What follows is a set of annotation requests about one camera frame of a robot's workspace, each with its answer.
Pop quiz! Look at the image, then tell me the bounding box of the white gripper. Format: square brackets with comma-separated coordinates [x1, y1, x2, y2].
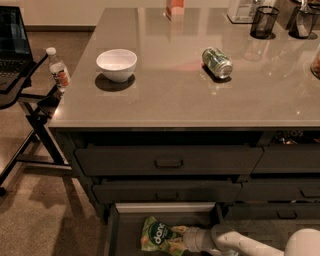
[171, 226, 215, 253]

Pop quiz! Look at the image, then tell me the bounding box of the green rice chip bag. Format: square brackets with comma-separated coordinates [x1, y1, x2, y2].
[140, 216, 187, 256]

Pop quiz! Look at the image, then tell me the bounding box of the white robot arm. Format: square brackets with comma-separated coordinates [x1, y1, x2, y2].
[173, 224, 320, 256]

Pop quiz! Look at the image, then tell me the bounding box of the middle left drawer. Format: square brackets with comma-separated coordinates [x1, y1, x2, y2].
[92, 180, 241, 203]

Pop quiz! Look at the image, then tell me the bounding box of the bottom right drawer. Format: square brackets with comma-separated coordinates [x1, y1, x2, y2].
[223, 203, 320, 220]

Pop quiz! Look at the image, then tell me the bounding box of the open bottom left drawer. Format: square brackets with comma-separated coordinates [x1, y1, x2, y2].
[104, 202, 221, 256]

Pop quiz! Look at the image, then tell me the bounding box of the middle right drawer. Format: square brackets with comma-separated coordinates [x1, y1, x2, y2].
[237, 178, 320, 201]

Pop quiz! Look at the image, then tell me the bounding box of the top left drawer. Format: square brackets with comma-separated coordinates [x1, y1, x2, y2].
[74, 145, 263, 176]

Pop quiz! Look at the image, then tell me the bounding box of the top right drawer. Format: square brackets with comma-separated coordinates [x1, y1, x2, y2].
[253, 144, 320, 174]

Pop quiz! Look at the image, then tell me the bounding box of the snack bag in drawer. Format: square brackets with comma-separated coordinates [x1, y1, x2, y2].
[272, 130, 320, 145]

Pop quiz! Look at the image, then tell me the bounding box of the black laptop stand table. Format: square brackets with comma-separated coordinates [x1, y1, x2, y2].
[0, 50, 69, 196]

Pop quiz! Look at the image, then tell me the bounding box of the green soda can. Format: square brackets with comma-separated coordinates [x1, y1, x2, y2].
[202, 47, 233, 79]

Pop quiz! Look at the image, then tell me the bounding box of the white ceramic bowl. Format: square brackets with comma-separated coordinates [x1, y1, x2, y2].
[96, 49, 137, 83]

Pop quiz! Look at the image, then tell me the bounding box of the clear plastic water bottle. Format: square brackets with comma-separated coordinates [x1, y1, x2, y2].
[46, 47, 71, 93]

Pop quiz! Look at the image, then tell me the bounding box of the black mesh cup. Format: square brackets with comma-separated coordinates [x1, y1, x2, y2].
[250, 6, 279, 39]

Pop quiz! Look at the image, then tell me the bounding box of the black laptop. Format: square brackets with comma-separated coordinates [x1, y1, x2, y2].
[0, 6, 35, 93]

